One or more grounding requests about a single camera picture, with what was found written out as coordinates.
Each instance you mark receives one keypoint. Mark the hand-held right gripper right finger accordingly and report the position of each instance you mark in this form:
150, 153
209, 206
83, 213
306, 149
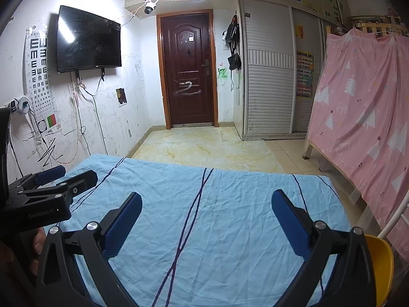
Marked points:
289, 224

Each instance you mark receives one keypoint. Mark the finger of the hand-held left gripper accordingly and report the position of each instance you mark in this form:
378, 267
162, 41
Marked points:
51, 173
83, 180

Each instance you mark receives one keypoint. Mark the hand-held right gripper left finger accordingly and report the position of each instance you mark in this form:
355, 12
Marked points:
124, 224

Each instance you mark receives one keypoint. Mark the person's left hand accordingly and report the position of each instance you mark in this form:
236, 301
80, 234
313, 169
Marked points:
38, 246

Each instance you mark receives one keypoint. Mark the white power strip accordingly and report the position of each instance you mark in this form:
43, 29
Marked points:
23, 105

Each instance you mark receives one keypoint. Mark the blue printed bed sheet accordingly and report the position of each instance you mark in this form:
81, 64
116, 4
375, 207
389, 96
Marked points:
207, 230

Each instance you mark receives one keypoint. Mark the white eye chart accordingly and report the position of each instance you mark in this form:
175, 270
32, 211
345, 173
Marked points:
38, 80

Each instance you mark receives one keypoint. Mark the white metal chair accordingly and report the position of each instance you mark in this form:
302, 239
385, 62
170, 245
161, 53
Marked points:
396, 217

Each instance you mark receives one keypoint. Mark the white louvered wardrobe door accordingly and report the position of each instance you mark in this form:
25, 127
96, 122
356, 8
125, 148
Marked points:
268, 86
302, 115

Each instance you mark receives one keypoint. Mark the pink tree print curtain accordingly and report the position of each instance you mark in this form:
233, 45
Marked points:
361, 118

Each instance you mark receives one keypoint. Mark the colourful grid poster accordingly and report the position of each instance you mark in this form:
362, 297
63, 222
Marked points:
305, 73

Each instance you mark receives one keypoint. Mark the dark red door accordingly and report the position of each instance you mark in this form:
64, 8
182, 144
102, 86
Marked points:
188, 70

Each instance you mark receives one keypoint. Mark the small black hanging bag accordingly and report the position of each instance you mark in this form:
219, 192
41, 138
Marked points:
234, 61

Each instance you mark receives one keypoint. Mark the yellow paper sheet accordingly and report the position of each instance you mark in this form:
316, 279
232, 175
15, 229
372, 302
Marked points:
299, 32

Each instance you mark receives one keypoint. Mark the large black hanging bag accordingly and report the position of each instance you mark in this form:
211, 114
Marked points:
231, 32

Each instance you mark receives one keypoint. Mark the wooden bed frame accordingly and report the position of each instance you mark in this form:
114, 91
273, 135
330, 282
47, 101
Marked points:
308, 150

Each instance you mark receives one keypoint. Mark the small wall picture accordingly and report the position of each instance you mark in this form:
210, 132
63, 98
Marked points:
121, 96

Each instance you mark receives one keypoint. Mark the black wall television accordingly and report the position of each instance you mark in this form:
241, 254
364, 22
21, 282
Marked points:
89, 38

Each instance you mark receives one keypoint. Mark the white security camera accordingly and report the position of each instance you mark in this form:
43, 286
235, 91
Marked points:
149, 8

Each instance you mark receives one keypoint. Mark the wooden bunk rail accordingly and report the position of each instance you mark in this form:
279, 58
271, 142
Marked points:
367, 22

